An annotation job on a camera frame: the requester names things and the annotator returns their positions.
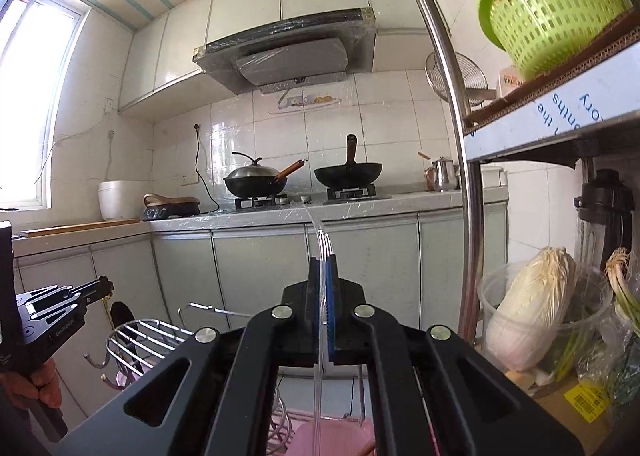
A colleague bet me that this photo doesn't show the wire skimmer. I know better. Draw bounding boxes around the wire skimmer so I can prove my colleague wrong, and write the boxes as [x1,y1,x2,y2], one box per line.
[425,50,496,104]

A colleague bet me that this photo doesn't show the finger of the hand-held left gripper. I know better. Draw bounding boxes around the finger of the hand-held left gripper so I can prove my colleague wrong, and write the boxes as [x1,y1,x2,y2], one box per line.
[15,275,115,312]

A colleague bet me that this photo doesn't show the steel wok lid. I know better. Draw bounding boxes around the steel wok lid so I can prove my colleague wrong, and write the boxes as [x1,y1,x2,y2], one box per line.
[231,151,277,180]

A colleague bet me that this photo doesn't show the black wok with dark handle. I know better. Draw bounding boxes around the black wok with dark handle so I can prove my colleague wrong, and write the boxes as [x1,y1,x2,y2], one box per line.
[313,134,384,188]

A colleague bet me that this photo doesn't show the window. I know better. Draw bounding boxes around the window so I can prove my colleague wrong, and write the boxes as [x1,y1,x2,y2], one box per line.
[0,0,88,212]

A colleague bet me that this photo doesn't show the steel kettle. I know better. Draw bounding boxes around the steel kettle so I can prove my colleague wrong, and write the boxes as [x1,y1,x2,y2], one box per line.
[431,156,460,192]

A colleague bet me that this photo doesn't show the black range hood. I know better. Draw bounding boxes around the black range hood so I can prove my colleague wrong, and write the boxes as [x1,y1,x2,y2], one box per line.
[192,7,377,96]

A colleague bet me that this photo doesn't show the wall shelf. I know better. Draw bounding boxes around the wall shelf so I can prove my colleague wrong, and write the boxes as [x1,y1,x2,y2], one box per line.
[267,86,343,115]

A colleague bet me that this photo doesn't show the person's left hand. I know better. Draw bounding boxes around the person's left hand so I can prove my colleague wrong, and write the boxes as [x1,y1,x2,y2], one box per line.
[20,358,64,410]

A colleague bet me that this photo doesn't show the black power cable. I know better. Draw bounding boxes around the black power cable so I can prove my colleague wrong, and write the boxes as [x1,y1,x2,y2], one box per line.
[193,123,222,215]

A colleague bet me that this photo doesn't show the black blender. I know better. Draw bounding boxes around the black blender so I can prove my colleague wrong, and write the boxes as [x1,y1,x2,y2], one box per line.
[574,168,636,277]

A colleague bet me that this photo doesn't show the wooden cutting board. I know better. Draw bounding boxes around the wooden cutting board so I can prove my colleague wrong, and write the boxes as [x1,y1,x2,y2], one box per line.
[20,218,141,237]

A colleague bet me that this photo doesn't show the orange box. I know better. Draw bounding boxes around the orange box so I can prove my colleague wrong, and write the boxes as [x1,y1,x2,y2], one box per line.
[496,65,526,98]

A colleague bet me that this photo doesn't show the pink plastic utensil holder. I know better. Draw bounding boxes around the pink plastic utensil holder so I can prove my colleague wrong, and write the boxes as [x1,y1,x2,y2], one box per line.
[114,358,377,456]

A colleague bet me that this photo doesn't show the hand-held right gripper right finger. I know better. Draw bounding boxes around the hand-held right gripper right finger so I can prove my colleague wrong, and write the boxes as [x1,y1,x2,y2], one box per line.
[324,259,586,456]

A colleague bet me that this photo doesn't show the gas stove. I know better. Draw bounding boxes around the gas stove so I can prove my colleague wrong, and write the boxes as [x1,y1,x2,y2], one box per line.
[234,186,393,211]

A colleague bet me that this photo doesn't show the plastic bag of greens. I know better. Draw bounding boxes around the plastic bag of greens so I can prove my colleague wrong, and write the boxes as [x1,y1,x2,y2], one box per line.
[575,331,640,417]

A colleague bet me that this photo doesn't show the metal wire utensil rack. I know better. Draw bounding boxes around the metal wire utensil rack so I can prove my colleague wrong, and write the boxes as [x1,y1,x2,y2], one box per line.
[84,302,368,456]

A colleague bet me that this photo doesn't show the cardboard sheet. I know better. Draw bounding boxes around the cardboard sheet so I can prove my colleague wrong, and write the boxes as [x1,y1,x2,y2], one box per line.
[461,11,640,137]

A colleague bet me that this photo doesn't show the green plastic basket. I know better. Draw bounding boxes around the green plastic basket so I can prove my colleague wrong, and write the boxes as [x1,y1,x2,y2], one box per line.
[476,0,633,82]

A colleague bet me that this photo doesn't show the cardboard box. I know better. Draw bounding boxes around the cardboard box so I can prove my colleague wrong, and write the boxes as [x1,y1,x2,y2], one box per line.
[505,371,617,456]

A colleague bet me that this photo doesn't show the white rice cooker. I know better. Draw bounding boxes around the white rice cooker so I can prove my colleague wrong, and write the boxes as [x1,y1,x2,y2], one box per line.
[98,180,153,222]

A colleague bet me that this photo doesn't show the black spoon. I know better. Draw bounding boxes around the black spoon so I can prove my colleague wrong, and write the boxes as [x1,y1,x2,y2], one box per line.
[110,301,137,337]

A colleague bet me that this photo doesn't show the stainless steel shelf rack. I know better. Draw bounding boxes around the stainless steel shelf rack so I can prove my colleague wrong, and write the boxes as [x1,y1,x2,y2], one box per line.
[382,0,640,352]

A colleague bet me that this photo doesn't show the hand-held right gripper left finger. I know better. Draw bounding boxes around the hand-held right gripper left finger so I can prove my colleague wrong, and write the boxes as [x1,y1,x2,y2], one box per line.
[55,258,328,456]

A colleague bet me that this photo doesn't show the white wall cabinets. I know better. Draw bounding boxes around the white wall cabinets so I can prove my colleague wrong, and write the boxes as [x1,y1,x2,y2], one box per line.
[117,0,426,119]

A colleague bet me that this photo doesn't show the napa cabbage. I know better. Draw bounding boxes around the napa cabbage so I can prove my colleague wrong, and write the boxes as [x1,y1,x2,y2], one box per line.
[485,246,578,372]

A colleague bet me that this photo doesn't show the clear plastic container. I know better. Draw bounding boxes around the clear plastic container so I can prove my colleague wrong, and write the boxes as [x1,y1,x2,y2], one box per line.
[477,263,617,387]

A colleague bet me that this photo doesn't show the black wok with wooden handle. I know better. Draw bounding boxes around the black wok with wooden handle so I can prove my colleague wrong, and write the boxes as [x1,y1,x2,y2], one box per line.
[222,158,307,198]

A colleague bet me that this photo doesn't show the green onions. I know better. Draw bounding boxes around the green onions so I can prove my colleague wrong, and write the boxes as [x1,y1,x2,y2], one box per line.
[605,247,640,337]

